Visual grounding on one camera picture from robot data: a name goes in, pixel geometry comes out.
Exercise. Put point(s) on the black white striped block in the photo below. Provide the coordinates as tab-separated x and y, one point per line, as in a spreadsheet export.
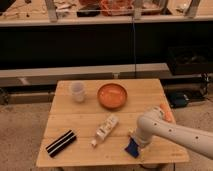
61	143

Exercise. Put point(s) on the orange clutter on shelf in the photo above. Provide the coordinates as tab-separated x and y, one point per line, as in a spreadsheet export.
116	7

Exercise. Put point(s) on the long wooden bench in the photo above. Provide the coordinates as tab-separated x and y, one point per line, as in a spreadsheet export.
50	76

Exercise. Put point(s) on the black object on shelf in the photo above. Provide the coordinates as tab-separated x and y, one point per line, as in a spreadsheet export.
90	10

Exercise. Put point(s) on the orange carrot toy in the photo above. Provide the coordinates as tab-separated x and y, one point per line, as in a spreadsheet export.
167	113

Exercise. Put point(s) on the white plastic bottle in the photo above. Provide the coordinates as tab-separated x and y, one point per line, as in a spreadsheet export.
104	130

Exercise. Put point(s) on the light wooden table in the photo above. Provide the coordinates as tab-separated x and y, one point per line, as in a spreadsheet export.
86	134

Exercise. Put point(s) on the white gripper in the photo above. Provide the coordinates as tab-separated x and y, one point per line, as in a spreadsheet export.
139	139

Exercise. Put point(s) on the orange ceramic bowl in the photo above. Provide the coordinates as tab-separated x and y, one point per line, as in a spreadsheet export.
112	96

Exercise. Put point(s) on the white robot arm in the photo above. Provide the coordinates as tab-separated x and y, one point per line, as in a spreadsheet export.
151	123

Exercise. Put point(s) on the dark device on floor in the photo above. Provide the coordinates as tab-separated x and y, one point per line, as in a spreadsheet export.
178	99

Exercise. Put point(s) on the black box on right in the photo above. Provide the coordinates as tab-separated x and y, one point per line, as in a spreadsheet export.
190	60

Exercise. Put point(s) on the clear plastic cup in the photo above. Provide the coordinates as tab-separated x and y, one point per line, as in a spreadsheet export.
77	90

